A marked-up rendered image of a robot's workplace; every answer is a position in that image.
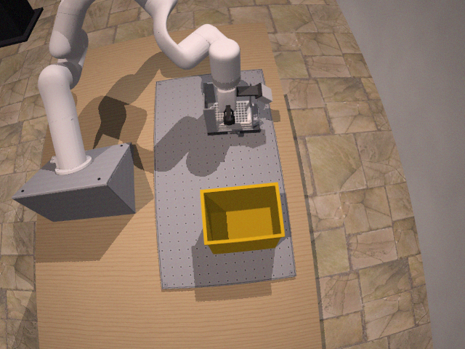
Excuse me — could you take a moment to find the yellow plastics bin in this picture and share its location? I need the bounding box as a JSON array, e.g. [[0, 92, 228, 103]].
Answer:
[[200, 182, 285, 254]]

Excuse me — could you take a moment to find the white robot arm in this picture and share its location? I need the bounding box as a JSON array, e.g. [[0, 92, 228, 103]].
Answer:
[[38, 0, 272, 175]]

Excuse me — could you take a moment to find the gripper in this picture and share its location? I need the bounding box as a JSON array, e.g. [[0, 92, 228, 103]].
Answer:
[[214, 83, 240, 125]]

